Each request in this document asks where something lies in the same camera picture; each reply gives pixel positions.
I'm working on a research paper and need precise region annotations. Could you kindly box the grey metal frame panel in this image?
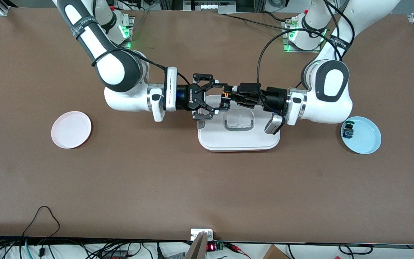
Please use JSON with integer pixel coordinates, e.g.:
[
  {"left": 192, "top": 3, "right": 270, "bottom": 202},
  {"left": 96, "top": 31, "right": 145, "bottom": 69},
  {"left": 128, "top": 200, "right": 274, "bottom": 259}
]
[{"left": 184, "top": 0, "right": 237, "bottom": 12}]

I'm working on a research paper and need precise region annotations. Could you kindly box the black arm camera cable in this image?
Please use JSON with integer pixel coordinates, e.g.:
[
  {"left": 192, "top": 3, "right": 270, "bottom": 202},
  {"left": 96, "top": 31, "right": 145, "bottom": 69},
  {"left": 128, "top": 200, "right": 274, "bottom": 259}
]
[
  {"left": 91, "top": 49, "right": 193, "bottom": 87},
  {"left": 257, "top": 0, "right": 355, "bottom": 105}
]

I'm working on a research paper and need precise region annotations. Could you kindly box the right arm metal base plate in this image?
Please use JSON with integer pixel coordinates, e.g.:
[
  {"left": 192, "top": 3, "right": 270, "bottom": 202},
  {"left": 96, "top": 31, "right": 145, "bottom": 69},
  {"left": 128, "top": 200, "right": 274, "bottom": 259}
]
[{"left": 114, "top": 16, "right": 135, "bottom": 50}]

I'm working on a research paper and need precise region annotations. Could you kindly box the grey slanted beam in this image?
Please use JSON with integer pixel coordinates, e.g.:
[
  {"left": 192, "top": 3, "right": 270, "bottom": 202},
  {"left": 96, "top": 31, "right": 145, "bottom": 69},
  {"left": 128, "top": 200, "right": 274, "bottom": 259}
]
[{"left": 185, "top": 232, "right": 208, "bottom": 259}]

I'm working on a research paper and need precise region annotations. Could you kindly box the white round plate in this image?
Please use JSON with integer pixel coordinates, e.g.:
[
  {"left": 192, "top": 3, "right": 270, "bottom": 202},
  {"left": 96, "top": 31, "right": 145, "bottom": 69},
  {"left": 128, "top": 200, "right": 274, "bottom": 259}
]
[{"left": 51, "top": 111, "right": 92, "bottom": 149}]

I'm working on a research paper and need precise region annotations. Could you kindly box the small white box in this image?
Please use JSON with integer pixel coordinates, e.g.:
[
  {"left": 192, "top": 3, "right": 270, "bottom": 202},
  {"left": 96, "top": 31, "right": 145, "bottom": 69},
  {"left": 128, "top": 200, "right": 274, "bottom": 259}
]
[{"left": 190, "top": 229, "right": 214, "bottom": 241}]

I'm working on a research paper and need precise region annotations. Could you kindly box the brown cardboard box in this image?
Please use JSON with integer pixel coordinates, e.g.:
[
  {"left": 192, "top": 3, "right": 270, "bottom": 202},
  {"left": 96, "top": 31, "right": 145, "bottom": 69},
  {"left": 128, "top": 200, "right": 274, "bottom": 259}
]
[{"left": 263, "top": 245, "right": 290, "bottom": 259}]

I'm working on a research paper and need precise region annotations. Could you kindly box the light blue round plate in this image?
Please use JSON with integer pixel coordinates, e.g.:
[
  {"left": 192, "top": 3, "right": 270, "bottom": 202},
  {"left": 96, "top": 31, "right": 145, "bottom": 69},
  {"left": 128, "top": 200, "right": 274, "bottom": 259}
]
[{"left": 341, "top": 116, "right": 382, "bottom": 155}]

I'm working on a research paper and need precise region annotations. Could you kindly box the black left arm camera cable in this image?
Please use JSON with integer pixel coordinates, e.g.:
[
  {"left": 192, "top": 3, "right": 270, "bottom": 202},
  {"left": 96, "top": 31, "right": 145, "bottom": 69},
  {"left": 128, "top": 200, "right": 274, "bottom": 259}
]
[{"left": 257, "top": 0, "right": 355, "bottom": 105}]

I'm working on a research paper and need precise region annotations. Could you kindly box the blue green push-button switch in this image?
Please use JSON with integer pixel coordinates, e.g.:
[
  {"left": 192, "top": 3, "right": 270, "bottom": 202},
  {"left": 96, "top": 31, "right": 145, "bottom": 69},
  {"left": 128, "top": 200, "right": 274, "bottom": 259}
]
[{"left": 342, "top": 122, "right": 355, "bottom": 139}]

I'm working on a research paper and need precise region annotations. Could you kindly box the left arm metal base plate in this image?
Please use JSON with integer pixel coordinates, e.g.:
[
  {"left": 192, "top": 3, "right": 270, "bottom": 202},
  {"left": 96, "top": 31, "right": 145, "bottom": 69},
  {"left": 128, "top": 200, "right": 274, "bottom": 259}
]
[{"left": 282, "top": 20, "right": 322, "bottom": 53}]

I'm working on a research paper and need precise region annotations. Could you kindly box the orange push-button switch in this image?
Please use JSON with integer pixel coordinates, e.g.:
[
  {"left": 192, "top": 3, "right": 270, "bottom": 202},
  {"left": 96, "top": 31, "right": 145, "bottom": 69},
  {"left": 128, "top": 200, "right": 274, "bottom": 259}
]
[{"left": 221, "top": 91, "right": 233, "bottom": 110}]

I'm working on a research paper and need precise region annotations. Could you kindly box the black looped cable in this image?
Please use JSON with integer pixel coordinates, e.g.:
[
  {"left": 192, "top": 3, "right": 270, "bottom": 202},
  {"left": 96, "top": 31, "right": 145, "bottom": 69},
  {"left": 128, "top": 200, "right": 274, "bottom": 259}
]
[{"left": 22, "top": 206, "right": 61, "bottom": 238}]

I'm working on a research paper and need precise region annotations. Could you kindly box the white lidded lunch box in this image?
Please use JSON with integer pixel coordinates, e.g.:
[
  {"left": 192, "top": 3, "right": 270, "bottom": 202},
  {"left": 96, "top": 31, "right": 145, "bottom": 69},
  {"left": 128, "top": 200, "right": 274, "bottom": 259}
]
[{"left": 197, "top": 94, "right": 281, "bottom": 153}]

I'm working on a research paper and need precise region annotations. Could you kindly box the black cable to arm base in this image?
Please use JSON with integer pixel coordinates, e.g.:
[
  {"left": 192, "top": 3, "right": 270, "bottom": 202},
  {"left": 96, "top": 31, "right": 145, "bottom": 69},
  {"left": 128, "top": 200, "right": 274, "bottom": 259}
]
[{"left": 225, "top": 11, "right": 294, "bottom": 32}]

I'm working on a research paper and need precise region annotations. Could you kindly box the black oval cable loop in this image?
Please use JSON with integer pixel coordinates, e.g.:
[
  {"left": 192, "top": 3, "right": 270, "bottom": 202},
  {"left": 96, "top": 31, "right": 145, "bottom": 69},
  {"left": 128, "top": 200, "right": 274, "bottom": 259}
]
[{"left": 338, "top": 244, "right": 373, "bottom": 255}]

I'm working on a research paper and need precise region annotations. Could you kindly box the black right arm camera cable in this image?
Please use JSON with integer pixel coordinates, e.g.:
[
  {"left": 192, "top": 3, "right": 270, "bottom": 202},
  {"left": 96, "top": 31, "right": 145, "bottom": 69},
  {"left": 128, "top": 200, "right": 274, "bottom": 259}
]
[{"left": 91, "top": 49, "right": 193, "bottom": 87}]

